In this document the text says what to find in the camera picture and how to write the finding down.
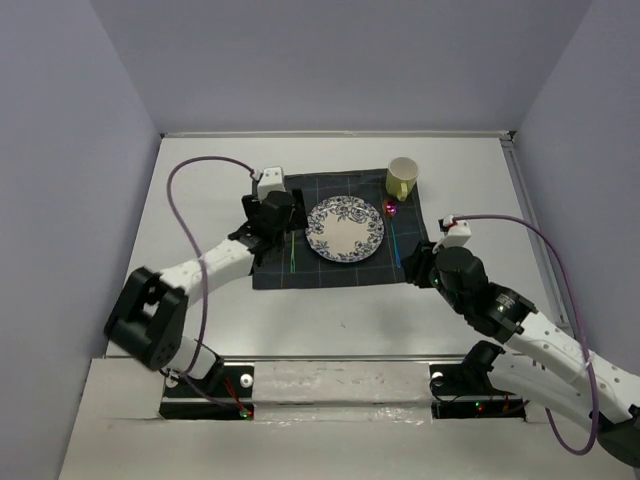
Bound blue white patterned plate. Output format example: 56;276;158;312
305;195;385;264

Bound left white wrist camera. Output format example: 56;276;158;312
251;166;286;201

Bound pale yellow cup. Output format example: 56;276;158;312
385;157;419;202

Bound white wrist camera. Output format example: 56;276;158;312
251;166;286;201
433;215;471;254

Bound iridescent green fork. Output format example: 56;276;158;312
289;232;296;274

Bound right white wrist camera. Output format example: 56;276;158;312
433;215;471;254

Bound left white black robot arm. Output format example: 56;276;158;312
104;189;308;395

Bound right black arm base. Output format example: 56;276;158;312
429;341;529;420

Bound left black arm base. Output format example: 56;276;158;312
158;361;255;421

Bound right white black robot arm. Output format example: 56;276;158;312
401;241;639;468

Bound white foam strip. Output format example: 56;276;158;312
252;361;432;406

